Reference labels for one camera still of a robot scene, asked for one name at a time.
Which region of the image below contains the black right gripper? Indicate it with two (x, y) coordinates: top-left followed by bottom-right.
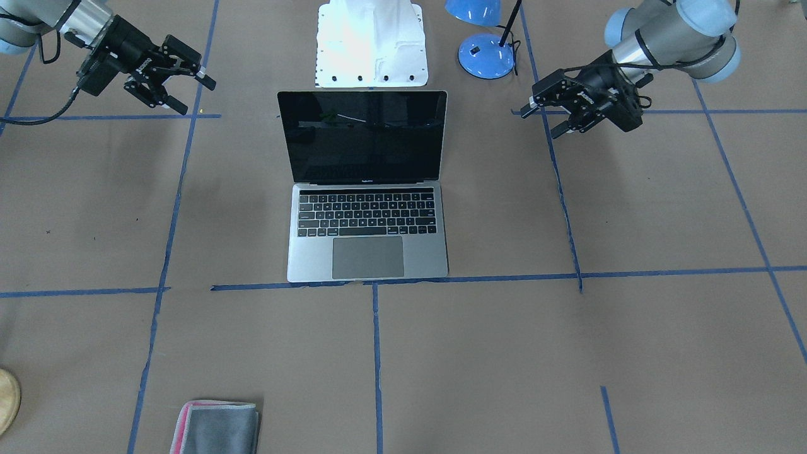
(77, 15), (217, 115)

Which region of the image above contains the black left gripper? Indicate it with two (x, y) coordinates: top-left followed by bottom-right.
(520, 51), (654, 140)

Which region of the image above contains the grey laptop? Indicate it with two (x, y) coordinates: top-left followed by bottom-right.
(277, 90), (449, 282)

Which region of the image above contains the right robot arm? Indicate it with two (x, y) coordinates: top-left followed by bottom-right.
(2, 1), (216, 115)

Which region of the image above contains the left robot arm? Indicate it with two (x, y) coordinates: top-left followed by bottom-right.
(520, 1), (743, 138)

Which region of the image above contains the blue desk lamp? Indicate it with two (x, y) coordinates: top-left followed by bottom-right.
(444, 1), (522, 80)

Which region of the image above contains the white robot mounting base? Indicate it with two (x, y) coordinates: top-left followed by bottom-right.
(315, 1), (429, 89)

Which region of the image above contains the grey pink folded cloth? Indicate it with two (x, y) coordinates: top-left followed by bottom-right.
(169, 400), (260, 453)

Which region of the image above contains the wooden mug tree stand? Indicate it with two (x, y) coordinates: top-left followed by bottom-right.
(1, 368), (22, 436)

